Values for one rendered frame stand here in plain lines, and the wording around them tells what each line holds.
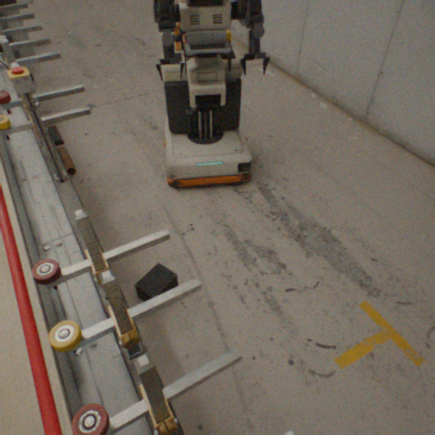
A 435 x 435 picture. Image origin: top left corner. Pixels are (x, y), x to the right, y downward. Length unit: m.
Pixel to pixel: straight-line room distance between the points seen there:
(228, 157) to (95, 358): 1.71
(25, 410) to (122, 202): 1.91
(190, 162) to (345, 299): 1.34
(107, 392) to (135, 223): 1.47
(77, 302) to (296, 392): 1.10
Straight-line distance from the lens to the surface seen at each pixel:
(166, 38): 1.95
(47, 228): 1.85
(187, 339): 2.07
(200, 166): 2.65
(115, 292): 0.98
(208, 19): 2.27
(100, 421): 1.02
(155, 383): 0.86
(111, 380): 1.36
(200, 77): 2.39
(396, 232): 2.77
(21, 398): 1.11
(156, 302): 1.18
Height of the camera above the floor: 1.86
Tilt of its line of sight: 46 degrees down
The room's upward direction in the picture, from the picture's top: straight up
